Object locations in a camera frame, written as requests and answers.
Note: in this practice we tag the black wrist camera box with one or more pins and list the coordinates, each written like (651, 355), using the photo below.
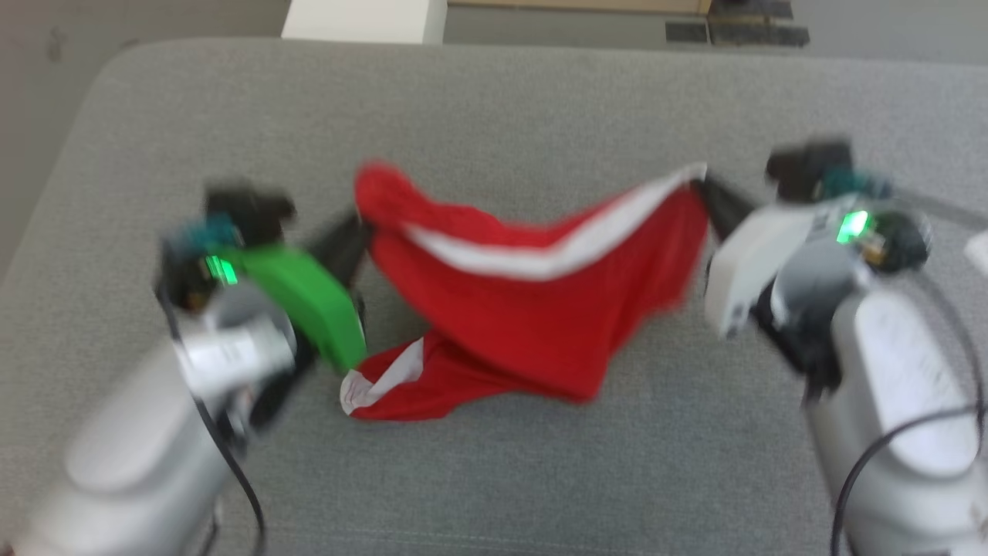
(247, 216)
(810, 170)

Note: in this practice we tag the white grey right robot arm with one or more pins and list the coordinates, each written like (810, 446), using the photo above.
(903, 386)

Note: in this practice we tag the long black floor mat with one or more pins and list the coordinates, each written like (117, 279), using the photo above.
(760, 35)

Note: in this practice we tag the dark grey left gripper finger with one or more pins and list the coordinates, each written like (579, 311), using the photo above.
(338, 235)
(351, 270)

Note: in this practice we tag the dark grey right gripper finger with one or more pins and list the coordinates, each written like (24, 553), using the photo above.
(725, 207)

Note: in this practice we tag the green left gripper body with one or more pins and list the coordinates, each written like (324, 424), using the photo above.
(309, 297)

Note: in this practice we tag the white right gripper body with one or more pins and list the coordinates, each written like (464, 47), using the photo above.
(752, 262)

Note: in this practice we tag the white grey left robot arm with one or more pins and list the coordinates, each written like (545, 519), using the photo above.
(154, 440)

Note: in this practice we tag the small black floor mat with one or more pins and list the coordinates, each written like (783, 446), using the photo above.
(686, 32)

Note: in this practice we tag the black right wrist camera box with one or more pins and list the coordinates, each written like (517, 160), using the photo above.
(810, 170)

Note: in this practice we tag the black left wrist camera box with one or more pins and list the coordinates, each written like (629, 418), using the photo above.
(247, 216)

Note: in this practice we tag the white box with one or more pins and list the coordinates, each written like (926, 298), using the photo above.
(363, 19)

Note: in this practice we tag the red garment with white stripes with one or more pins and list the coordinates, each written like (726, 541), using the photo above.
(532, 293)

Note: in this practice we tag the grey fabric sofa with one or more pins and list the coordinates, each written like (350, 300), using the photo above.
(540, 479)

